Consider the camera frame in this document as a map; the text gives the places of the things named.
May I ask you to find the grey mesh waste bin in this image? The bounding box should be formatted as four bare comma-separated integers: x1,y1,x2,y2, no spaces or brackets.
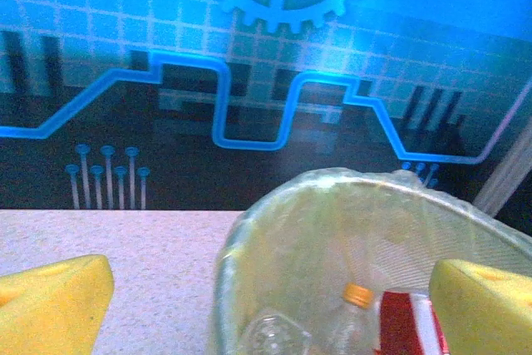
214,167,532,355

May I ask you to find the orange label bottle yellow cap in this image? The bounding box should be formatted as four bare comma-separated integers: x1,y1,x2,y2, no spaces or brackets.
330,282,386,355

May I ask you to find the crushed clear plastic bottle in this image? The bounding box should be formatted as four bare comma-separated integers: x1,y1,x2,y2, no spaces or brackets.
239,307,313,355

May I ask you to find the yellow-green plastic bin liner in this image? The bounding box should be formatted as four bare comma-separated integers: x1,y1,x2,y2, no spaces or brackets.
214,165,532,355

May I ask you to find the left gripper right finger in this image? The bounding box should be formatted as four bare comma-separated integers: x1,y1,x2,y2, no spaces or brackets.
429,258,532,355

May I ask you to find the red small packet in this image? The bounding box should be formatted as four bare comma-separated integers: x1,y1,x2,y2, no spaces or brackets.
376,290,449,355

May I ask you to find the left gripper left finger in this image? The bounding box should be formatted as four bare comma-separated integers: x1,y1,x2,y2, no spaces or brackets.
0,254,116,355

